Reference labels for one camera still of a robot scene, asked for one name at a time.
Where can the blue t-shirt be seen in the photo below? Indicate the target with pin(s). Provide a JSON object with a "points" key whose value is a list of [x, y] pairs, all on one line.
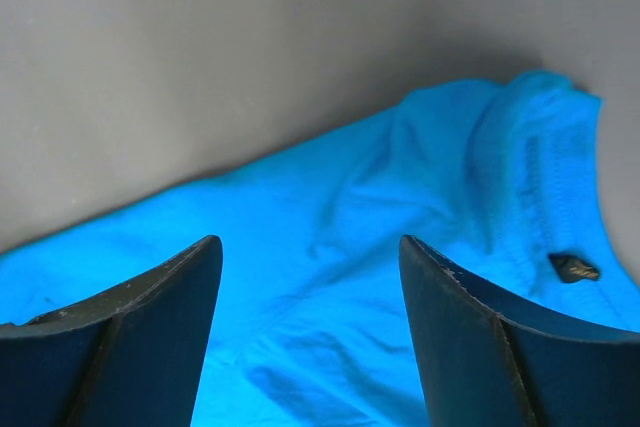
{"points": [[310, 327]]}

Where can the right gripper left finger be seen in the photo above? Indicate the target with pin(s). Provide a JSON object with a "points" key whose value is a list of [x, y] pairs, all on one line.
{"points": [[131, 355]]}

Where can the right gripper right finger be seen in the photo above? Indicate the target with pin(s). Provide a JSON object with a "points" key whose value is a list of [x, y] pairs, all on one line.
{"points": [[488, 357]]}

